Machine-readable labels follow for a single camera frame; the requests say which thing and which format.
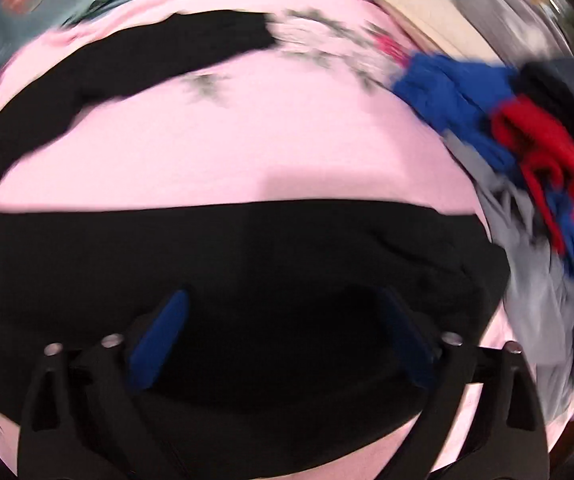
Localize pink floral bed sheet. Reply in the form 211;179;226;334
0;0;568;480

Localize blue garment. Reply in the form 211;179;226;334
392;54;574;278

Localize black jogger pants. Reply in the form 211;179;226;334
0;8;513;470

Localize red garment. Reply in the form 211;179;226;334
491;96;574;256

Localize light grey garment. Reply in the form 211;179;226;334
443;132;574;422

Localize grey velvet garment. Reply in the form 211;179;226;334
453;0;573;67

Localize cream quilted pillow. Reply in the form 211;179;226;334
374;0;502;64

